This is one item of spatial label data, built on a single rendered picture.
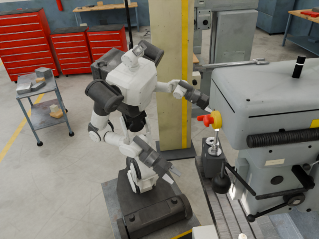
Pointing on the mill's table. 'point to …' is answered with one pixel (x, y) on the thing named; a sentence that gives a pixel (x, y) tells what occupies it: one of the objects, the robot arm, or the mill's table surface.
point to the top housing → (265, 99)
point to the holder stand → (211, 158)
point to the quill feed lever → (295, 199)
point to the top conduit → (283, 137)
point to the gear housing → (284, 155)
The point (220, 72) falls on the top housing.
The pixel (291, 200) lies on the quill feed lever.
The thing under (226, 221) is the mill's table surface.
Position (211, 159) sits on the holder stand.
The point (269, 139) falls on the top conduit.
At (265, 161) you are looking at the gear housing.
